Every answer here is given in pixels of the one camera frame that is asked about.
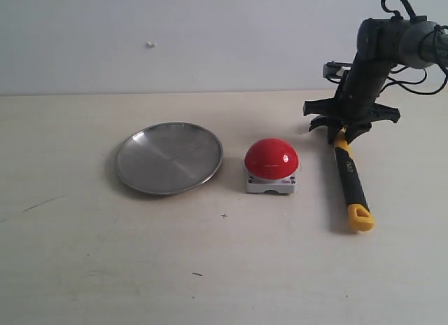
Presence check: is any round stainless steel plate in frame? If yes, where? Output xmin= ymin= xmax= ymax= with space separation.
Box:
xmin=114 ymin=122 xmax=224 ymax=196

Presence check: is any red dome push button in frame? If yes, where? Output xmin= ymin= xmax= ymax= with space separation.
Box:
xmin=244 ymin=138 xmax=300 ymax=195

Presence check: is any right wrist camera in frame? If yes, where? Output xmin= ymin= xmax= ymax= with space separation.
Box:
xmin=322 ymin=61 xmax=352 ymax=80

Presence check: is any yellow black claw hammer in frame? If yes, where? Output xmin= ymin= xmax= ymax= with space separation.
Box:
xmin=333 ymin=129 xmax=375 ymax=232

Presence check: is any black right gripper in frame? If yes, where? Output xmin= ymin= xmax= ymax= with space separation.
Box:
xmin=303 ymin=80 xmax=400 ymax=145

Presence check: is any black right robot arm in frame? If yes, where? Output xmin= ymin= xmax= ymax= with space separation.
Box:
xmin=303 ymin=19 xmax=447 ymax=144

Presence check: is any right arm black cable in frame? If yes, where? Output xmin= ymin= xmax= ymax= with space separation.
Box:
xmin=380 ymin=0 xmax=448 ymax=97

